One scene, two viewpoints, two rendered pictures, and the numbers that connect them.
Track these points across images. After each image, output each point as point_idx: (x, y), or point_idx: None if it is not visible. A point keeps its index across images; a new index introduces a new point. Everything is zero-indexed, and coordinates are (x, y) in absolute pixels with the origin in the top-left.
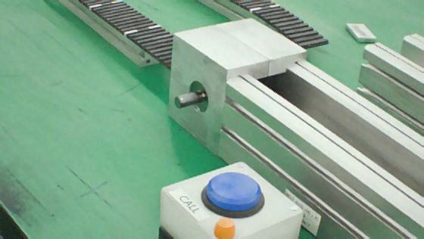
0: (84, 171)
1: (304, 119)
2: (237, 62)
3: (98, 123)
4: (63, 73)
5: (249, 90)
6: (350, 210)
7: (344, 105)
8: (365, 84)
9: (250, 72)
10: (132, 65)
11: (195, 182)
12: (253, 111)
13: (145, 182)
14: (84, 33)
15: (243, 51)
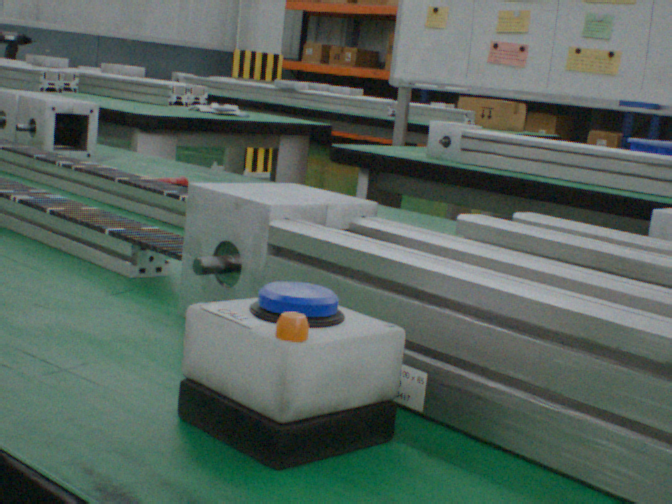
0: (49, 353)
1: (387, 245)
2: (283, 201)
3: (69, 317)
4: (8, 276)
5: (303, 226)
6: (475, 343)
7: (441, 244)
8: None
9: (302, 216)
10: (118, 276)
11: (238, 302)
12: (310, 250)
13: (151, 364)
14: (38, 248)
15: (289, 197)
